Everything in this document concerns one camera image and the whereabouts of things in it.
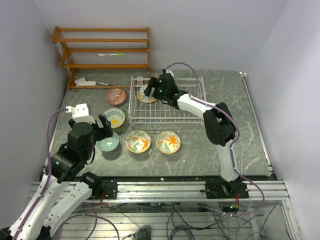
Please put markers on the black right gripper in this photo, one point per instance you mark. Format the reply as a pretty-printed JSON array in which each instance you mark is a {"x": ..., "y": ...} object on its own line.
[{"x": 154, "y": 82}]

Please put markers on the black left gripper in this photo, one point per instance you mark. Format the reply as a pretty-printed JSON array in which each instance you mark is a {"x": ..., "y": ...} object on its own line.
[{"x": 101, "y": 132}]

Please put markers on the orange floral bowl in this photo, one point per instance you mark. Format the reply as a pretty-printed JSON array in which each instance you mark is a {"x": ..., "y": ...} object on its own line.
[
  {"x": 138, "y": 141},
  {"x": 168, "y": 142},
  {"x": 142, "y": 97}
]

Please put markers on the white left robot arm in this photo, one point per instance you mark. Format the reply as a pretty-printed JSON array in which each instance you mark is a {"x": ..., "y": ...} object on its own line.
[{"x": 45, "y": 213}]

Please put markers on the wooden shelf rack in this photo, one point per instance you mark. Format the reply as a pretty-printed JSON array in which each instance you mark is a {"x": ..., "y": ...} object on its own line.
[{"x": 102, "y": 49}]

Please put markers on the small red white card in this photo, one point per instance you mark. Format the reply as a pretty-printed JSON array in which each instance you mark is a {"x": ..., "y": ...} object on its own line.
[{"x": 139, "y": 80}]

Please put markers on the plain light teal bowl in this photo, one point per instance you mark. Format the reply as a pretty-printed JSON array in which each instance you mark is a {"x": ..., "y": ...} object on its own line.
[{"x": 109, "y": 143}]

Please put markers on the blue yellow patterned bowl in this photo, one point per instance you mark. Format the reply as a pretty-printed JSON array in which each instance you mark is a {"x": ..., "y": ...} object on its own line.
[{"x": 115, "y": 116}]

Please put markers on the red patterned bowl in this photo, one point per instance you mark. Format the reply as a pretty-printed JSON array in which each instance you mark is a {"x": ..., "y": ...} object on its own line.
[{"x": 116, "y": 97}]

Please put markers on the pink white pen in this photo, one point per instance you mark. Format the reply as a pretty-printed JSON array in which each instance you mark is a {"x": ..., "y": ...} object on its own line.
[{"x": 105, "y": 84}]

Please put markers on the green white pen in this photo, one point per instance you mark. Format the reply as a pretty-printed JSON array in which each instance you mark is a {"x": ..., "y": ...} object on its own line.
[{"x": 110, "y": 54}]

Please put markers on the white red box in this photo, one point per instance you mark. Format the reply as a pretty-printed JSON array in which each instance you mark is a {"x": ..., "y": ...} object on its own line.
[{"x": 83, "y": 82}]

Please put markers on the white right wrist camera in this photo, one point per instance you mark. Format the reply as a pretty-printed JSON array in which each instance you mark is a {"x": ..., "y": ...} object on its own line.
[{"x": 167, "y": 71}]

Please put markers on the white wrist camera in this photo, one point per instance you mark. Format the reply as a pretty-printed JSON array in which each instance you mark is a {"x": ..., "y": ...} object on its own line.
[
  {"x": 167, "y": 71},
  {"x": 80, "y": 113}
]

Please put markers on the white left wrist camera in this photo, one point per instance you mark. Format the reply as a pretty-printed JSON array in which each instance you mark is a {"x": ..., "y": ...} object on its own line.
[{"x": 80, "y": 113}]

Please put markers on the white wire dish rack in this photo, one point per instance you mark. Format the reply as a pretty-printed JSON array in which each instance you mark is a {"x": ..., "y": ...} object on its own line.
[{"x": 156, "y": 112}]

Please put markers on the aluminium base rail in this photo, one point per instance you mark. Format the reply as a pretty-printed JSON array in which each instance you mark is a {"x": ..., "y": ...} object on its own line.
[{"x": 138, "y": 192}]

